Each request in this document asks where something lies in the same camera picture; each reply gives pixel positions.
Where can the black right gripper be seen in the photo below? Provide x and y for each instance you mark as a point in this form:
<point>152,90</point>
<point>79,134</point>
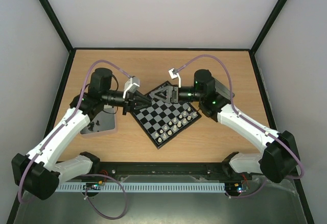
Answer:
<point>174,94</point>

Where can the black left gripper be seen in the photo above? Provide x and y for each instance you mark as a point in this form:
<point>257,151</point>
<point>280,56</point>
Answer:
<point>130,100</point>

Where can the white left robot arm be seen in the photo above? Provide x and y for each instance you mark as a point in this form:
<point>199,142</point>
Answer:
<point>38,172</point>

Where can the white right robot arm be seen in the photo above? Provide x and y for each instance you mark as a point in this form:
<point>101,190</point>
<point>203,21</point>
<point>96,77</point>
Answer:
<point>275,159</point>

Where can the pink tin with black pieces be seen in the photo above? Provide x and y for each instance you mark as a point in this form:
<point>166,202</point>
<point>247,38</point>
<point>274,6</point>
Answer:
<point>103,124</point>

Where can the black and silver chessboard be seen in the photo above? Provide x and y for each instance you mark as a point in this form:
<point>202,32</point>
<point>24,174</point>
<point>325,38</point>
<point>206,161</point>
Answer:
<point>154,118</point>

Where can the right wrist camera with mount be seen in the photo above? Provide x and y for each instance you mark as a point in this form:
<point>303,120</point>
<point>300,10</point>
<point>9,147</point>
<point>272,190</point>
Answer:
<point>174,74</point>

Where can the light blue slotted cable duct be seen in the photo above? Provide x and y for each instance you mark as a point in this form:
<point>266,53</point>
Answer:
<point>143,187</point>

